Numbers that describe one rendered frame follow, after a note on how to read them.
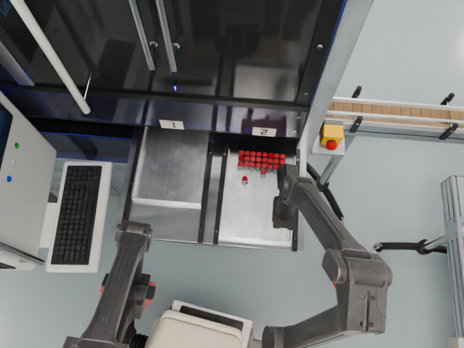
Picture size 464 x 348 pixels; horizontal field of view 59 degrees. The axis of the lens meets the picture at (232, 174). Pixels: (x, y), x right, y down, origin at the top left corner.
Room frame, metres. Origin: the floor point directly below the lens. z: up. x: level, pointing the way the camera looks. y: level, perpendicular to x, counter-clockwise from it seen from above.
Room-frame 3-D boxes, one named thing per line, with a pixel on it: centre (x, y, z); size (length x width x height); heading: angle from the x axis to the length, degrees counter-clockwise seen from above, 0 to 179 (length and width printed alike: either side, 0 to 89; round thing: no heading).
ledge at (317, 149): (0.75, -0.39, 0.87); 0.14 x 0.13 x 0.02; 175
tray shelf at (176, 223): (0.56, 0.07, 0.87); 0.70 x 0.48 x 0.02; 85
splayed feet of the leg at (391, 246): (0.47, -1.06, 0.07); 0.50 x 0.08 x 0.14; 85
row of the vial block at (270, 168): (0.61, -0.11, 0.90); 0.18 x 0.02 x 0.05; 84
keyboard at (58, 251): (0.46, 0.60, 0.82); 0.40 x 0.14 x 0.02; 179
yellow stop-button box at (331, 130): (0.71, -0.37, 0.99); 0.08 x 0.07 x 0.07; 175
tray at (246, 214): (0.50, -0.10, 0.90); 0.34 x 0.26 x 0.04; 174
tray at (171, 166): (0.64, 0.23, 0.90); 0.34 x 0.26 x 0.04; 175
